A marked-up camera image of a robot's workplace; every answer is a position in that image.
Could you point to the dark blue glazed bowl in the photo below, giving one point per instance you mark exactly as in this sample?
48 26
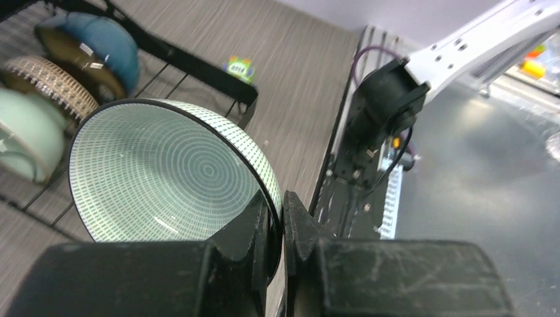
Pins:
98 46

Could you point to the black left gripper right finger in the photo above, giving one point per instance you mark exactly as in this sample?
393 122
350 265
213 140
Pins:
330 276

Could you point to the pale green striped bowl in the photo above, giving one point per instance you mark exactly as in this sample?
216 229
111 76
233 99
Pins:
154 170

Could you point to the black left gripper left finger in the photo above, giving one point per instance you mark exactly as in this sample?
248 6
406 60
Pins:
225 275

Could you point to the black patterned rim bowl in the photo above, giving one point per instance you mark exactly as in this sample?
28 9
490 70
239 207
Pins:
33 73

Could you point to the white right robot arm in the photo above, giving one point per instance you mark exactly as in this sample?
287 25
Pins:
387 101

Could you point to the green owl puzzle piece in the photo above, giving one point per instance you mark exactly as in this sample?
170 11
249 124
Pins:
241 68

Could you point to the light green bowl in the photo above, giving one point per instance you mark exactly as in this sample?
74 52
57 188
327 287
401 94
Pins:
32 135

